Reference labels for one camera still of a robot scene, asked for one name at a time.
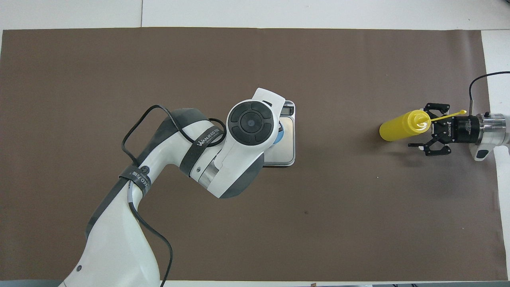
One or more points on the brown table mat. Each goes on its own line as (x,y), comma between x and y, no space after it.
(279,223)

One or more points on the silver digital kitchen scale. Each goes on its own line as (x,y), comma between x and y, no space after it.
(285,155)

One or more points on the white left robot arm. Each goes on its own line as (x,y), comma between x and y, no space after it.
(119,247)

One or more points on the light blue cup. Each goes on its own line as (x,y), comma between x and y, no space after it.
(278,139)

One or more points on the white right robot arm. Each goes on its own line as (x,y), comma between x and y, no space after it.
(492,125)

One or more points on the yellow squeeze bottle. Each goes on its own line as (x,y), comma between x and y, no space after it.
(398,126)

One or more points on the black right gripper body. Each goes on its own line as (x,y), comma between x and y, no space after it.
(458,129)

